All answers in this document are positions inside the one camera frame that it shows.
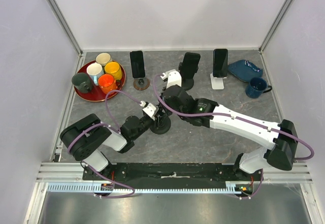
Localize black round-base phone stand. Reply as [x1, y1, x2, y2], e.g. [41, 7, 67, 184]
[150, 107, 171, 135]

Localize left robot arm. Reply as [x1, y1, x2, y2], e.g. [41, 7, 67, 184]
[60, 113, 154, 180]

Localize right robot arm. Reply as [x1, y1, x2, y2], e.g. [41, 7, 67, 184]
[160, 85, 298, 180]

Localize round wooden phone stand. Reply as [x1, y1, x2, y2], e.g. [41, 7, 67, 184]
[133, 77, 150, 90]

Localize white phone stand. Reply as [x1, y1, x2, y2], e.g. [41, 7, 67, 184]
[210, 74, 224, 90]

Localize black phone on wooden stand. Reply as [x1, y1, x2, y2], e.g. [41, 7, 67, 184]
[129, 51, 146, 79]

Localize black phone on white stand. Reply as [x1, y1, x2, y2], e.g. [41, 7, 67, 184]
[212, 49, 228, 78]

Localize orange mug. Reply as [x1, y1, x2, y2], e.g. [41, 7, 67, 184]
[99, 74, 122, 94]

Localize red round tray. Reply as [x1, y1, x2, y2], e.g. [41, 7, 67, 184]
[72, 60, 126, 102]

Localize yellow mug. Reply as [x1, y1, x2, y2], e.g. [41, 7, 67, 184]
[104, 61, 123, 80]

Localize blue shell-shaped plate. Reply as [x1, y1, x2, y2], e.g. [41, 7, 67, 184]
[227, 59, 264, 82]

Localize dark green mug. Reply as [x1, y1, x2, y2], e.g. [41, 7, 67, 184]
[72, 73, 93, 93]

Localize cream beige mug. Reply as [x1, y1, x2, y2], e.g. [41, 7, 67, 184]
[95, 53, 112, 67]

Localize dark blue ceramic mug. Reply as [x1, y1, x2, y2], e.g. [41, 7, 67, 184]
[245, 77, 272, 99]

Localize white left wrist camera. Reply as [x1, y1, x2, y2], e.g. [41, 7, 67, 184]
[140, 101, 158, 120]

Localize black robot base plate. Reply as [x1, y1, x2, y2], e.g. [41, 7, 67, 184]
[82, 162, 265, 189]

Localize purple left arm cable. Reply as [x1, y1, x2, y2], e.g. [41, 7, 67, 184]
[67, 89, 145, 199]

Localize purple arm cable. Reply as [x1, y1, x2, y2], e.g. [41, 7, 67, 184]
[152, 73, 315, 161]
[67, 89, 145, 199]

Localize white mug blue handle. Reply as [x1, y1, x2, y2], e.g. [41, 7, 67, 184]
[86, 62, 105, 86]

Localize light blue cable duct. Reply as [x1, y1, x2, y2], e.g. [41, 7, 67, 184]
[47, 182, 242, 194]

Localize aluminium front frame rail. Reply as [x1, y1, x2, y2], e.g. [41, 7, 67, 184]
[35, 162, 87, 183]

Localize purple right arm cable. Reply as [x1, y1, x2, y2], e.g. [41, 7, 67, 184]
[152, 73, 315, 161]

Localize aluminium corner frame post left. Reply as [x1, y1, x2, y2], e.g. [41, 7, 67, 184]
[46, 0, 83, 56]

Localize aluminium corner frame post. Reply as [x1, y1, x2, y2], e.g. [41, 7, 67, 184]
[46, 0, 83, 56]
[258, 0, 294, 54]

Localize aluminium corner frame post right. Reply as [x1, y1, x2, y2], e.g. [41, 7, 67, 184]
[258, 0, 294, 54]

